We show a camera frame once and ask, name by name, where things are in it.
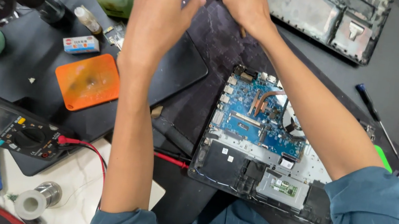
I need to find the black multimeter probe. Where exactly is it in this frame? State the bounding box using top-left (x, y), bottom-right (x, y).
top-left (152, 146), bottom-right (194, 163)

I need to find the blue laptop motherboard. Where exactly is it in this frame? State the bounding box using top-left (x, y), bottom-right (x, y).
top-left (207, 63), bottom-right (316, 161)

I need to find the white marble-look board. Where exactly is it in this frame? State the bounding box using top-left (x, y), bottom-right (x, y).
top-left (0, 91), bottom-right (177, 224)

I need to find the small loose circuit board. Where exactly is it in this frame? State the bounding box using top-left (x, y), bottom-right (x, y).
top-left (100, 20), bottom-right (128, 51)

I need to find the grey laptop bottom cover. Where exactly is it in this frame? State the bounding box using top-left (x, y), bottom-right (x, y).
top-left (257, 0), bottom-right (394, 69)

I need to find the orange silicone mat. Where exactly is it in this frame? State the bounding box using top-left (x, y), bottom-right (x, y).
top-left (50, 47), bottom-right (125, 117)

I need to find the black digital multimeter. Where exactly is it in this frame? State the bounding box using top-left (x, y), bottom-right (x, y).
top-left (0, 94), bottom-right (77, 165)

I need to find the person's left hand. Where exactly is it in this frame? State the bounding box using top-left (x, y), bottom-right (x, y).
top-left (116, 0), bottom-right (207, 85)

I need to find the black blue-capped screwdriver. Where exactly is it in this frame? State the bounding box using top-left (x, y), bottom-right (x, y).
top-left (346, 83), bottom-right (399, 160)

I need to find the metal laptop hinge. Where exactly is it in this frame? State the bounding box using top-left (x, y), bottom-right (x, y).
top-left (355, 119), bottom-right (378, 143)

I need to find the small clear dropper bottle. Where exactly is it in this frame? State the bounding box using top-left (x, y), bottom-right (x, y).
top-left (71, 4), bottom-right (105, 36)

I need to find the person's right hand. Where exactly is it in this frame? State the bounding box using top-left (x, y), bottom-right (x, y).
top-left (208, 0), bottom-right (283, 44)

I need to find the solder wire spool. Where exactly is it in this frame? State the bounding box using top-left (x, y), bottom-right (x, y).
top-left (12, 177), bottom-right (64, 224)

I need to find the red multimeter lead cable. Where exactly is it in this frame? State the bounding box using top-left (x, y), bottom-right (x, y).
top-left (48, 134), bottom-right (112, 212)

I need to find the red multimeter probe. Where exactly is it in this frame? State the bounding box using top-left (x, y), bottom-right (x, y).
top-left (152, 151), bottom-right (192, 171)

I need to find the small white blue box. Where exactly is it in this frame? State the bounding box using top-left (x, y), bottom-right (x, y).
top-left (61, 32), bottom-right (102, 59)

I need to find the black plastic strip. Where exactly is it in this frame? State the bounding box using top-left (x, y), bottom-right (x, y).
top-left (149, 115), bottom-right (199, 157)

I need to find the small beige scrap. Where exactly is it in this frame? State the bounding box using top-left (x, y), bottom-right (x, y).
top-left (150, 104), bottom-right (164, 120)

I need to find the open laptop base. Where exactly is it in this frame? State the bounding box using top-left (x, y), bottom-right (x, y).
top-left (182, 59), bottom-right (353, 224)

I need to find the green plastic pry tool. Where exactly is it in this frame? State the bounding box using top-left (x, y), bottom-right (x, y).
top-left (370, 144), bottom-right (396, 174)

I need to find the black rectangular pad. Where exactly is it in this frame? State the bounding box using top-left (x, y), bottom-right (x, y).
top-left (0, 0), bottom-right (219, 199)

